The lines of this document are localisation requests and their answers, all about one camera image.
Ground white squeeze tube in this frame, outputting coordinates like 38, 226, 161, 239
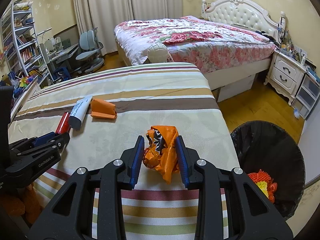
68, 95, 92, 131

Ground white round bedpost knob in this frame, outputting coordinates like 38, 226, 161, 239
147, 43, 169, 63

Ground study desk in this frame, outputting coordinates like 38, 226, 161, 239
40, 43, 79, 82

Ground yellow foam fruit net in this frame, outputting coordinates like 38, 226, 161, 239
256, 181, 268, 198

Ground clear plastic drawer unit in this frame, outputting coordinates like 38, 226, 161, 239
292, 72, 319, 120

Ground orange foam fruit net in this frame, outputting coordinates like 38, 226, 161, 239
248, 170, 273, 184

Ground black lined trash bin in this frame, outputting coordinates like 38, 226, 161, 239
231, 120, 305, 220

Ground grey blue desk chair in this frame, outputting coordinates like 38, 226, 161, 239
75, 27, 104, 74

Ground white tufted headboard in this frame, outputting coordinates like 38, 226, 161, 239
201, 0, 286, 40

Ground orange paper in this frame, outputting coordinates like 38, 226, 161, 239
91, 99, 117, 120

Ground white storage box under bed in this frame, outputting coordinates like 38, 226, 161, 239
217, 75, 255, 102

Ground white nightstand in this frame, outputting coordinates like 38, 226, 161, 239
264, 50, 306, 106

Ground striped bed sheet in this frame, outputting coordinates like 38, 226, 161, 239
9, 63, 239, 239

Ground floral pink bed quilt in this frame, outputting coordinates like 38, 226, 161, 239
114, 16, 276, 74

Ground orange foil snack wrapper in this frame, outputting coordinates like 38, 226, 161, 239
143, 125, 180, 184

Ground red cylindrical tube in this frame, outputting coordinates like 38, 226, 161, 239
55, 112, 71, 134

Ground orange red plastic bag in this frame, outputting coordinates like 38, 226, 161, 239
267, 183, 278, 203

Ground white bookshelf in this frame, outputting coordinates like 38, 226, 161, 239
1, 1, 51, 86

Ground beige curtains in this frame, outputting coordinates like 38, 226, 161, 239
73, 0, 183, 55

